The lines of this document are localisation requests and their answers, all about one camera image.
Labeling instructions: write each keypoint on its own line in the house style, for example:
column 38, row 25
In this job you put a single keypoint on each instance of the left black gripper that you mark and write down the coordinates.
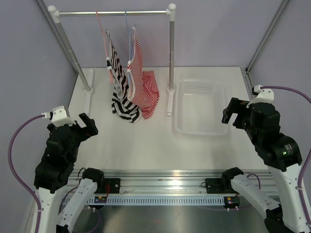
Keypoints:
column 86, row 132

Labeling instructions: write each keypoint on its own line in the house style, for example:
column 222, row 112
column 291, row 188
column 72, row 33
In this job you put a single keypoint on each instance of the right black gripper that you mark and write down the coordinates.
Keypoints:
column 235, row 106

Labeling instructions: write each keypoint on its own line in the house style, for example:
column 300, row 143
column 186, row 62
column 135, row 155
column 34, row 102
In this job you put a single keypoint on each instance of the red white striped tank top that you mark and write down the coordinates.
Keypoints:
column 143, row 89

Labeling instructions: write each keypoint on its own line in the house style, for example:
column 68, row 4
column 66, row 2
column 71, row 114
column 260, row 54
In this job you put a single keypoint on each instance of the blue hanger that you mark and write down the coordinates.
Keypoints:
column 130, row 53

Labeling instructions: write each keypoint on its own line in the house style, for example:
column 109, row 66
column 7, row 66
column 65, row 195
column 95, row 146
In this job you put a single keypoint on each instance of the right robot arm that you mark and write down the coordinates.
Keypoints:
column 281, row 154

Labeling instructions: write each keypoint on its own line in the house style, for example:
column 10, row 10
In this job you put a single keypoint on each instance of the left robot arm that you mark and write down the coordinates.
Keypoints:
column 52, row 176

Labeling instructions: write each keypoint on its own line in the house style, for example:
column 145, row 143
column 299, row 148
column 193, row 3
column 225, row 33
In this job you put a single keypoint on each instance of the black white striped tank top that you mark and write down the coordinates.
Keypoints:
column 120, row 104

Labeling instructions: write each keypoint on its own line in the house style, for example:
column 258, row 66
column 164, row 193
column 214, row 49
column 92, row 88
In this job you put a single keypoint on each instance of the pink hanger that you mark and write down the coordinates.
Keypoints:
column 104, row 43

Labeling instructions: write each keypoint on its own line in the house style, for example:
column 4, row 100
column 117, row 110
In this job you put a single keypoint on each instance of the white plastic basket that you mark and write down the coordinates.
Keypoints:
column 199, row 108

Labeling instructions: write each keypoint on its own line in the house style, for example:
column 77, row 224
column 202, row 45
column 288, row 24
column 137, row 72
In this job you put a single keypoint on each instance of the silver white clothes rack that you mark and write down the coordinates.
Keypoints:
column 87, row 81

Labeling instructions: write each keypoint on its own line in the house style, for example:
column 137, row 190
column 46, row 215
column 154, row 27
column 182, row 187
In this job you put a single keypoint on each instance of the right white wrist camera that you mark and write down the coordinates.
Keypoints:
column 265, row 95

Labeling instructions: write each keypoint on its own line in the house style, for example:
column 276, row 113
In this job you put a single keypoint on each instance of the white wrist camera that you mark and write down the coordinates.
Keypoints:
column 265, row 95
column 59, row 116

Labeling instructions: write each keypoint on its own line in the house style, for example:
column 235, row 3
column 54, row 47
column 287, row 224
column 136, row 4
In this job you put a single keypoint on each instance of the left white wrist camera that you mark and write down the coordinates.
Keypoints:
column 59, row 116

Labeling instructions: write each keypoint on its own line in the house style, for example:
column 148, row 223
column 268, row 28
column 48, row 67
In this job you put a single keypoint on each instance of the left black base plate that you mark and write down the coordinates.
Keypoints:
column 112, row 185

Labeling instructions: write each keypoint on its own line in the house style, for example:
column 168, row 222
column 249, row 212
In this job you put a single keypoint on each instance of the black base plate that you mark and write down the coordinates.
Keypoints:
column 112, row 185
column 213, row 186

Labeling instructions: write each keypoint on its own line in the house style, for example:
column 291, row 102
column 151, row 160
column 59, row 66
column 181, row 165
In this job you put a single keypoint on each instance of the aluminium mounting rail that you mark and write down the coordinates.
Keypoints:
column 162, row 182

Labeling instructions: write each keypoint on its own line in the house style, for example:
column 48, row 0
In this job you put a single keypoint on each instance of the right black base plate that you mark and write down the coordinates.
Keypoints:
column 213, row 186

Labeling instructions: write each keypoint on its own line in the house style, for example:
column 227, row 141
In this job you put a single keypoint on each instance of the white slotted cable duct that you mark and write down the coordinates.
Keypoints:
column 159, row 200

